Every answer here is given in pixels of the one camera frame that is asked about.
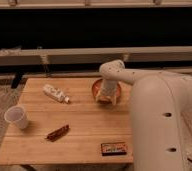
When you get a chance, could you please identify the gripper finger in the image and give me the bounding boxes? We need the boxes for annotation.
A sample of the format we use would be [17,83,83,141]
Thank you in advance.
[111,96,117,105]
[96,97,103,103]

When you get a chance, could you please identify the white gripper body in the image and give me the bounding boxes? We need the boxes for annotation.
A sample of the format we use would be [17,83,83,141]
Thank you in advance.
[96,79,117,102]

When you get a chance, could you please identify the orange ceramic bowl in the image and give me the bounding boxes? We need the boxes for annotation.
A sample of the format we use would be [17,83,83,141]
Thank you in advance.
[92,79,122,101]

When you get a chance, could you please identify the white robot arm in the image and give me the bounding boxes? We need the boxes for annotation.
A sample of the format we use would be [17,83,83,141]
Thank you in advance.
[99,60,192,171]

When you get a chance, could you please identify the wooden table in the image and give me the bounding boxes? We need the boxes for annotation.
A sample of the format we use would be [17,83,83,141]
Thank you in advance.
[0,78,133,165]

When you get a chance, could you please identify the white tube bottle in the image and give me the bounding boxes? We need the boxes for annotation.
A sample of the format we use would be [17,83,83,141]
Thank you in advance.
[43,84,70,104]

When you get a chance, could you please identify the small dark box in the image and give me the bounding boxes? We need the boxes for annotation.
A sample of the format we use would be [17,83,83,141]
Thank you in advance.
[101,142,127,156]

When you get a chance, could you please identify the brown snack wrapper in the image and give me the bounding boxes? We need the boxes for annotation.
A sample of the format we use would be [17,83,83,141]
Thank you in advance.
[45,125,70,142]

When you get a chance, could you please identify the white plastic cup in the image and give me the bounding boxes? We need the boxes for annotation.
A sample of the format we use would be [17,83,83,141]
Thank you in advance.
[4,106,29,129]

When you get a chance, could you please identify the grey horizontal rail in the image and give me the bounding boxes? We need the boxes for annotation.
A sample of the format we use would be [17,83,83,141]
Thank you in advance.
[0,46,192,66]

